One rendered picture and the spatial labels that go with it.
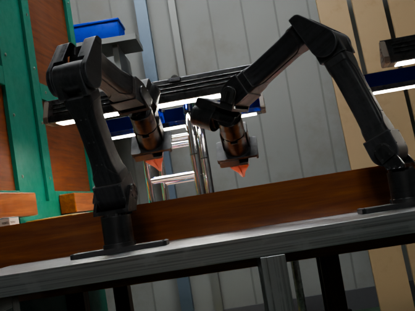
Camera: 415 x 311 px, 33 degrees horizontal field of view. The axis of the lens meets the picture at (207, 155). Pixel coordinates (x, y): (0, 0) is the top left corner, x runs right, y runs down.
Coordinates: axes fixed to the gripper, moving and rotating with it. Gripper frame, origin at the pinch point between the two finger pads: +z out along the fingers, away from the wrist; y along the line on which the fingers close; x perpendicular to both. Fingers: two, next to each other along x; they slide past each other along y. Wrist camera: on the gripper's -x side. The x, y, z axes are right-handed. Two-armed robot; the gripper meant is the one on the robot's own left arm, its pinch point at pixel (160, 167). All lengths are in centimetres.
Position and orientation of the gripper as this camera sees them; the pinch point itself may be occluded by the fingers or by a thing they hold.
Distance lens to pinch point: 179.8
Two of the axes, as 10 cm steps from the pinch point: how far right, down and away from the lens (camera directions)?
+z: 1.9, 6.8, 7.0
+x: 0.4, 7.1, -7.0
